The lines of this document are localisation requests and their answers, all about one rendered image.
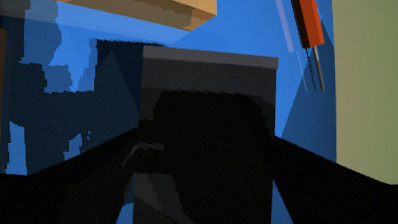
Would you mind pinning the dark red-handled awl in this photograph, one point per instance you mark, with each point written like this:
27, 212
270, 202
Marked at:
310, 29

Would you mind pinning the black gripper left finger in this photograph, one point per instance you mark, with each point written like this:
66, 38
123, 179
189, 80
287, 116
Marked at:
90, 188

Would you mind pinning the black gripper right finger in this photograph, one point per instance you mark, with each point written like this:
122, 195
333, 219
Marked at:
316, 190

